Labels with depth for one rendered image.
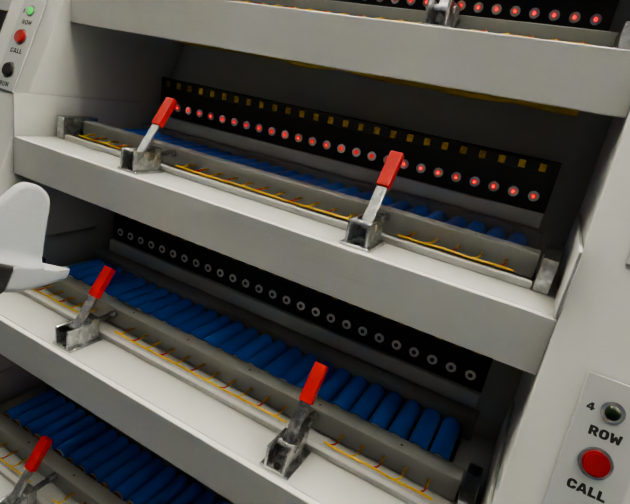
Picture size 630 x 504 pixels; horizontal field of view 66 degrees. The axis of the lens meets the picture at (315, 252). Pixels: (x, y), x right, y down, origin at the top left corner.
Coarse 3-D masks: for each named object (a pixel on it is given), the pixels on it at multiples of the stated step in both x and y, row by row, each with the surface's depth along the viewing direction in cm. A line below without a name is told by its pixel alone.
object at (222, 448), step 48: (48, 240) 65; (0, 336) 54; (48, 336) 52; (336, 336) 56; (48, 384) 51; (96, 384) 47; (144, 384) 47; (432, 384) 51; (144, 432) 45; (192, 432) 42; (240, 432) 43; (240, 480) 41; (288, 480) 39; (336, 480) 40; (480, 480) 39
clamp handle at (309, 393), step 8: (312, 368) 42; (320, 368) 42; (328, 368) 42; (312, 376) 42; (320, 376) 41; (312, 384) 41; (320, 384) 42; (304, 392) 41; (312, 392) 41; (304, 400) 41; (312, 400) 41; (296, 408) 41; (304, 408) 41; (296, 416) 41; (304, 416) 41; (296, 424) 41; (288, 432) 41; (296, 432) 40; (288, 440) 40; (296, 440) 41
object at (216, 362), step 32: (64, 288) 59; (128, 320) 55; (160, 320) 55; (192, 352) 51; (224, 352) 51; (256, 384) 48; (288, 384) 48; (320, 416) 45; (352, 416) 45; (352, 448) 44; (384, 448) 42; (416, 448) 42; (416, 480) 41; (448, 480) 40
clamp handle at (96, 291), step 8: (104, 272) 52; (112, 272) 52; (96, 280) 52; (104, 280) 52; (96, 288) 52; (104, 288) 52; (96, 296) 52; (88, 304) 51; (80, 312) 51; (88, 312) 51; (80, 320) 51
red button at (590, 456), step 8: (584, 456) 31; (592, 456) 31; (600, 456) 30; (584, 464) 31; (592, 464) 31; (600, 464) 30; (608, 464) 30; (592, 472) 30; (600, 472) 30; (608, 472) 30
